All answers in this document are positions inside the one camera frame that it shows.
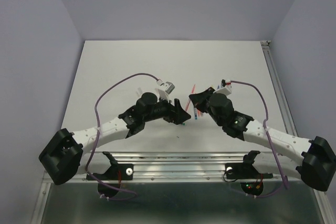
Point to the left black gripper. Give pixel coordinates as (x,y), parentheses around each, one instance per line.
(175,113)

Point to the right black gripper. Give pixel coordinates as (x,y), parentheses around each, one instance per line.
(199,98)

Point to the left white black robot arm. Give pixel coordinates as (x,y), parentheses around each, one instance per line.
(62,158)

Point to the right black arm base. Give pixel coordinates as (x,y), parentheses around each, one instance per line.
(245,170)

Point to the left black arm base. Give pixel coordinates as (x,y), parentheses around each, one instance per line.
(109,182)

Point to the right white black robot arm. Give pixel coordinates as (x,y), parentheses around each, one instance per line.
(311,161)

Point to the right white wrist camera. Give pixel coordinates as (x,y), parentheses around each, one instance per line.
(226,87)

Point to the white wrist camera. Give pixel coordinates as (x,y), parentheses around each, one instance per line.
(164,90)
(226,87)

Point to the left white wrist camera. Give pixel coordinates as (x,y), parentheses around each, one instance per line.
(164,90)

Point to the right side aluminium rail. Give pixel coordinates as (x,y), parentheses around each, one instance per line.
(280,95)

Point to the aluminium rail frame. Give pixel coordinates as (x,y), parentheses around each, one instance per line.
(178,188)

